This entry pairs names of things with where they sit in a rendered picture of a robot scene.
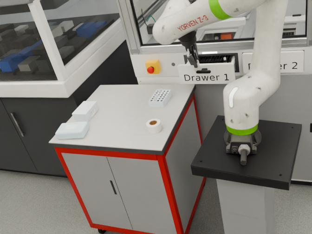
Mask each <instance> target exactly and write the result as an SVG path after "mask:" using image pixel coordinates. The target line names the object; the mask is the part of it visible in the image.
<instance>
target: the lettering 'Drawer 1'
mask: <svg viewBox="0 0 312 234"><path fill-rule="evenodd" d="M225 75H226V79H225V80H229V79H227V74H225ZM185 76H186V75H184V77H185ZM187 76H189V75H187ZM196 77H197V76H196ZM198 77H199V76H198ZM211 77H213V78H215V77H214V76H210V80H212V79H211ZM205 78H206V76H204V78H203V77H202V79H203V81H204V80H205ZM189 80H190V76H189ZM189 80H187V81H189ZM196 80H197V78H196ZM206 80H208V76H207V79H206ZM185 81H186V78H185ZM197 81H200V77H199V80H197ZM212 81H214V80H212Z"/></svg>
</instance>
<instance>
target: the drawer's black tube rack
mask: <svg viewBox="0 0 312 234"><path fill-rule="evenodd" d="M198 57H200V59H199V60H211V59H223V58H224V57H226V59H227V61H226V63H229V61H230V58H231V55H220V56H198ZM208 63H224V62H203V63H200V64H208Z"/></svg>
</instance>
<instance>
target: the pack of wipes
mask: <svg viewBox="0 0 312 234"><path fill-rule="evenodd" d="M88 129H89V125H88V123H87V122H74V123H62V124H61V125H60V127H59V128H58V130H57V131H56V133H55V135H56V137H57V139H74V138H84V137H85V135H86V133H87V131H88Z"/></svg>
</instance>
